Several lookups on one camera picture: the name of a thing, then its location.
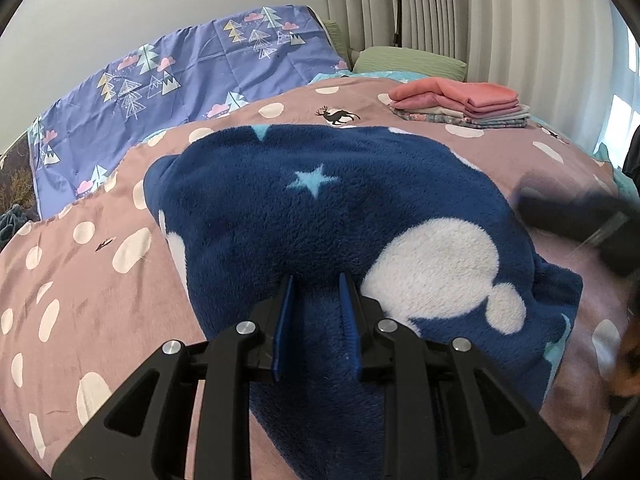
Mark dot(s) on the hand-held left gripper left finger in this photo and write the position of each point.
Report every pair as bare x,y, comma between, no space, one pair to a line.
284,325

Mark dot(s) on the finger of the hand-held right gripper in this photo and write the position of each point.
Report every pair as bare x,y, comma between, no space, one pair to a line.
560,212

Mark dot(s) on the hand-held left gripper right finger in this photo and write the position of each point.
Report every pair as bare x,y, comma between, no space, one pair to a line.
348,320

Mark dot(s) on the navy star fleece garment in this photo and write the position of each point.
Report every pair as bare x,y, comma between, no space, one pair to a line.
300,230

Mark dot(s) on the grey folded garment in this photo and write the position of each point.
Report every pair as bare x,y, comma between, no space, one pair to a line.
505,112

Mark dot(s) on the floral folded garment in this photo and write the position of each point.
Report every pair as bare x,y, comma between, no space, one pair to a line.
450,120

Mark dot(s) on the pink folded garment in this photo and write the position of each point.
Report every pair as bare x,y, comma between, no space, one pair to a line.
465,92

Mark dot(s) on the pink polka dot bedspread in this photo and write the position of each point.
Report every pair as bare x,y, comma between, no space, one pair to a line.
85,290

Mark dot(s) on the beige pleated curtain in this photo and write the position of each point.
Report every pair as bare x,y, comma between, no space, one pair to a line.
500,10

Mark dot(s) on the green pillow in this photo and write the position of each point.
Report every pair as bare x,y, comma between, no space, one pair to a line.
405,60
337,37

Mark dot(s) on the purple tree print sheet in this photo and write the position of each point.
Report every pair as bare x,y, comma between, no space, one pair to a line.
190,60

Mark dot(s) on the dark teal fuzzy cloth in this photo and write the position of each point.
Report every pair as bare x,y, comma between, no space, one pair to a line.
10,225

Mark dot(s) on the brown wooden headboard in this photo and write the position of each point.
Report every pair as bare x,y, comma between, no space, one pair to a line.
15,175

